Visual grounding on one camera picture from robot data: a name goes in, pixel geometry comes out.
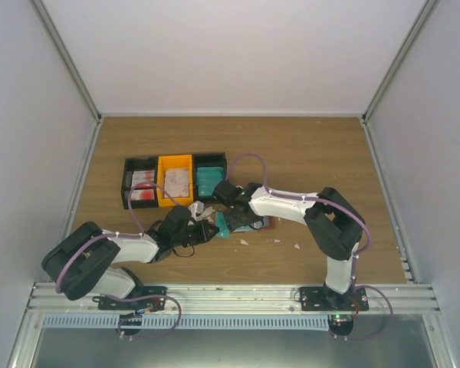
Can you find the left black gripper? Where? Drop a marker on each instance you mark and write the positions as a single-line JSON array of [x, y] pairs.
[[203, 235]]

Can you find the brown leather card holder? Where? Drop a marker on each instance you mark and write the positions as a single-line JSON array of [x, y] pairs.
[[267, 223]]

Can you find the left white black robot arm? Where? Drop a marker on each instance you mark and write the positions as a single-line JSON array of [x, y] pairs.
[[83, 262]]

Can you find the teal credit card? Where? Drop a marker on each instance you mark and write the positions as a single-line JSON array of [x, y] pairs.
[[223, 230]]

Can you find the right aluminium frame post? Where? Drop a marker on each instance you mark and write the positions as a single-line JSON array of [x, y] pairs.
[[425, 12]]

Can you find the aluminium mounting rail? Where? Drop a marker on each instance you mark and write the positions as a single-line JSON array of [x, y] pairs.
[[246, 299]]

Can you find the white pink card stack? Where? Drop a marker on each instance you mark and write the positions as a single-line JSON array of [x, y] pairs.
[[177, 183]]

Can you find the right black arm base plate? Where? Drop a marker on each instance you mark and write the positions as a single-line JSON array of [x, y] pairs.
[[323, 298]]

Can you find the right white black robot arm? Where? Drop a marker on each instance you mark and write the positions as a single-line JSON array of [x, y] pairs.
[[336, 227]]

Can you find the teal card stack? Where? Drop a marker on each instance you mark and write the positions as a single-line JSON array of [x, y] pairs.
[[207, 178]]

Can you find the red white card stack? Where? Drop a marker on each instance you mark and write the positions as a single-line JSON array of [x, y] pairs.
[[141, 180]]

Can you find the black card bin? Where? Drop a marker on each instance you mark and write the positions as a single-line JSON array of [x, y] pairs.
[[131, 165], [207, 159]]

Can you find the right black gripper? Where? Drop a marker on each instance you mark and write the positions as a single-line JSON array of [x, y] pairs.
[[234, 224]]

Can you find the yellow card bin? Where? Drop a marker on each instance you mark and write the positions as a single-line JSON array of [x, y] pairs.
[[173, 162]]

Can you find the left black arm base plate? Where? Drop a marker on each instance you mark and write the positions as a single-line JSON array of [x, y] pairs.
[[145, 298]]

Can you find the left aluminium frame post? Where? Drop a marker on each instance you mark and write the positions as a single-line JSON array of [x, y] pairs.
[[53, 33]]

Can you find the aluminium frame post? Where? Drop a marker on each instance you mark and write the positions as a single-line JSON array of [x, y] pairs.
[[53, 33], [425, 12]]

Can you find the grey slotted cable duct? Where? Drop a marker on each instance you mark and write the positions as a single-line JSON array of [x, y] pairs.
[[190, 322]]

